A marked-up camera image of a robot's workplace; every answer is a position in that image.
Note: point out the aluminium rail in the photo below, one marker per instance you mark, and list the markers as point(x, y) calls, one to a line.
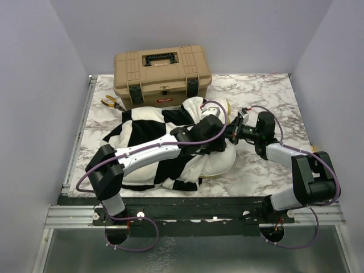
point(78, 217)
point(81, 127)

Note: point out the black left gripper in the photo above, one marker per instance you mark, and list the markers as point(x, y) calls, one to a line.
point(219, 145)

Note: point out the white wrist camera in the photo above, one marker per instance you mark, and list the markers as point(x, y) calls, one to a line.
point(243, 114)
point(207, 110)

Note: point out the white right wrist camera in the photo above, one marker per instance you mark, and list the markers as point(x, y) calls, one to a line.
point(243, 114)

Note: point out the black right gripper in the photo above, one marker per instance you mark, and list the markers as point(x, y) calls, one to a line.
point(232, 131)

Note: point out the aluminium front rail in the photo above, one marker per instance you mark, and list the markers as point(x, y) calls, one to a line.
point(78, 217)

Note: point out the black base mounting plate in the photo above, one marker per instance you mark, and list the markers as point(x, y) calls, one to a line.
point(184, 217)

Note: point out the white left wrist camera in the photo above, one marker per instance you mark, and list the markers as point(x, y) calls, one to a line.
point(207, 110)

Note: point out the black white checkered pillowcase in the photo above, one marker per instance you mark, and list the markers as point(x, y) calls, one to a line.
point(145, 124)

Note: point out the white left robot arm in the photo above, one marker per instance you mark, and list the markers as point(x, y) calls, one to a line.
point(109, 166)

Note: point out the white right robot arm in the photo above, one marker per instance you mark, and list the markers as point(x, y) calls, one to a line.
point(314, 181)

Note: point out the aluminium left side rail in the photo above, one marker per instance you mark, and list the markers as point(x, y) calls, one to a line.
point(81, 127)

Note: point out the yellow handled pliers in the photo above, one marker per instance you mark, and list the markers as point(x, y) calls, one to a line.
point(112, 103)

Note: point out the white pillow yellow edge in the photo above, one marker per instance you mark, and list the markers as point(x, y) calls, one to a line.
point(217, 163)

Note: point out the tan plastic toolbox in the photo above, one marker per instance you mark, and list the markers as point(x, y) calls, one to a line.
point(161, 77)

